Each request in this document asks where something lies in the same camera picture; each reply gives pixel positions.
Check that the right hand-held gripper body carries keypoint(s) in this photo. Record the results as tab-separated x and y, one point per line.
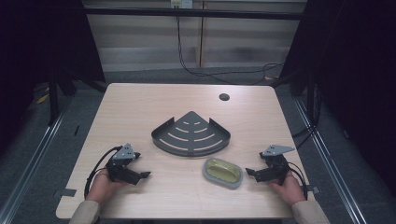
275	166

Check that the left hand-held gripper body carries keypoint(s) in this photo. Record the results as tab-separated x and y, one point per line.
122	171

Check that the person's left hand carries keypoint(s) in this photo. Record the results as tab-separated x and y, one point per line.
103	187

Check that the person's right hand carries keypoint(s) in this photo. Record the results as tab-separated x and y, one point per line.
289	189

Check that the yellow-green soap bar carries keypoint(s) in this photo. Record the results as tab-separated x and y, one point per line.
221	171

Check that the grey soap dish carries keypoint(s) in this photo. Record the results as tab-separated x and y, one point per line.
209	175

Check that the grey tape strip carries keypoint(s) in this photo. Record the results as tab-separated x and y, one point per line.
313	189
66	192

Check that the dark grey metal corner shelf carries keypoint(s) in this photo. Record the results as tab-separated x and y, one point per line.
190	137

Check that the small black floor strip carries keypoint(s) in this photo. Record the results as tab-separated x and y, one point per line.
76	130

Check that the black metal stand leg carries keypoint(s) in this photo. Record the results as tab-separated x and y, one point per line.
53	99

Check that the yellow scrap on floor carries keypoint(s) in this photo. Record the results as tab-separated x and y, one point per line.
42	99

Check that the black curtain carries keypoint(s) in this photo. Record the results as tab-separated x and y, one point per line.
37	46
355	62

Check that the metal floor rail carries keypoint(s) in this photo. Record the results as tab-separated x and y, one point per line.
28	168
330	161

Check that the black horizontal frame bar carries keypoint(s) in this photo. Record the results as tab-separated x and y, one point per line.
186	12

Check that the white wall socket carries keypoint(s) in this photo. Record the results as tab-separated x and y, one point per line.
181	3

